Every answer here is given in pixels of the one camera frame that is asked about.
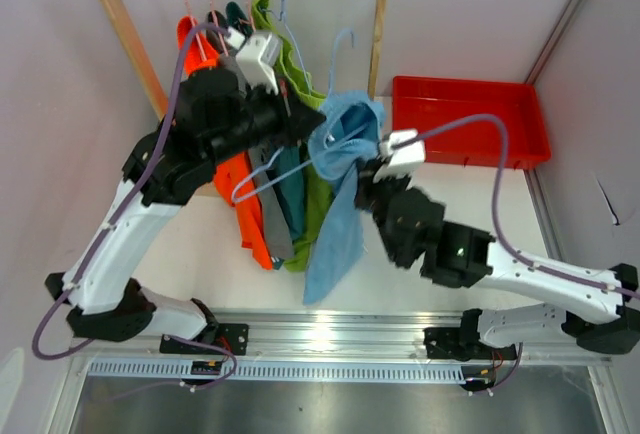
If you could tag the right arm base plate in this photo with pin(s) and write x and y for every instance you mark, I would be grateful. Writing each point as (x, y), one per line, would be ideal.
(443, 343)

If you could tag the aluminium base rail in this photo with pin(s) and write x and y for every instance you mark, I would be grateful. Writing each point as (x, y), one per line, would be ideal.
(333, 336)

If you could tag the light blue shorts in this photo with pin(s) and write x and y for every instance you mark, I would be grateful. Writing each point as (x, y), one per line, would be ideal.
(350, 133)

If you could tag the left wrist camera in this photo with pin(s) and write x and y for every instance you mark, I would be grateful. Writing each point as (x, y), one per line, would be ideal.
(256, 56)

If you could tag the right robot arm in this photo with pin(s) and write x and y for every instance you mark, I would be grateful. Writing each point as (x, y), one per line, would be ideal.
(589, 306)

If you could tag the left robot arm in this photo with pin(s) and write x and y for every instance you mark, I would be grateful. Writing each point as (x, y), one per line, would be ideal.
(160, 176)

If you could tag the lime green shorts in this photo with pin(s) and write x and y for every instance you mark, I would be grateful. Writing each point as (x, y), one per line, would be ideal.
(306, 193)

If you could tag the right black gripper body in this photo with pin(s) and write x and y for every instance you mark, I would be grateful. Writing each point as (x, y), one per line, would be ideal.
(376, 196)

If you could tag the white slotted cable duct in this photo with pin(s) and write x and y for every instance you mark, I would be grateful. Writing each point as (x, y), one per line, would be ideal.
(412, 373)

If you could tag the orange shorts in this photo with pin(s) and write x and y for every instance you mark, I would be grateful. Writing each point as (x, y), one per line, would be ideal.
(213, 113)

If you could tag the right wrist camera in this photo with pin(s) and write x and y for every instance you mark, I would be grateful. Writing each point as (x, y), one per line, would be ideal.
(401, 153)

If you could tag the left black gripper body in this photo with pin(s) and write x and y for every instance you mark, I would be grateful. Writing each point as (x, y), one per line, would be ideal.
(268, 117)

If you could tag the grey shorts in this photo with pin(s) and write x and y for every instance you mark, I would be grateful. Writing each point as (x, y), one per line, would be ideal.
(262, 223)

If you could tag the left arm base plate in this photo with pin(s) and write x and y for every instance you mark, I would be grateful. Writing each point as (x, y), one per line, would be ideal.
(220, 339)

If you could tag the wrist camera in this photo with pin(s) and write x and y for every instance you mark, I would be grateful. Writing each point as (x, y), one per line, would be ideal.
(256, 56)
(401, 153)

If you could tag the teal shorts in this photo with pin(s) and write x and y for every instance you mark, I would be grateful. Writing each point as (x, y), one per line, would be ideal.
(273, 219)

